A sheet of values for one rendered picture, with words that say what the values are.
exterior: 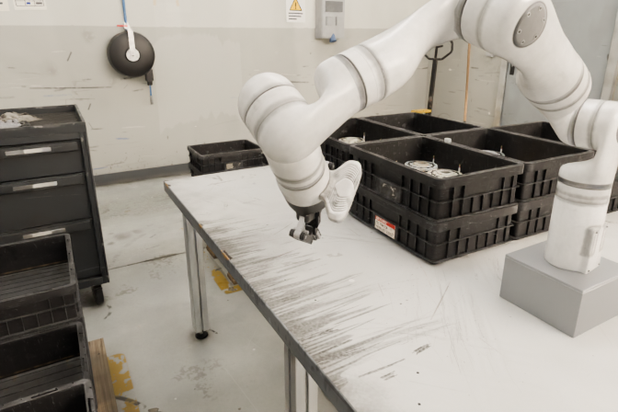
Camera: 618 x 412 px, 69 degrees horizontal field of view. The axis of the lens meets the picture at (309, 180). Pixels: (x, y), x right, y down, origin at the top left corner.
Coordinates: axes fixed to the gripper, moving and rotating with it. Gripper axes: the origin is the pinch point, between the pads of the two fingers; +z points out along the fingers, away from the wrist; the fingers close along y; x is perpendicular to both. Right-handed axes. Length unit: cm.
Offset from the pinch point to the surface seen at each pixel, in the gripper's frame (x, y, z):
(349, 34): -122, -294, 294
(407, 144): 3, -51, 59
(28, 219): -143, 12, 86
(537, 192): 41, -41, 50
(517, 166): 33, -40, 38
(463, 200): 23.0, -25.5, 34.3
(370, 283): 7.8, 1.4, 33.5
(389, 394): 18.9, 22.2, 9.0
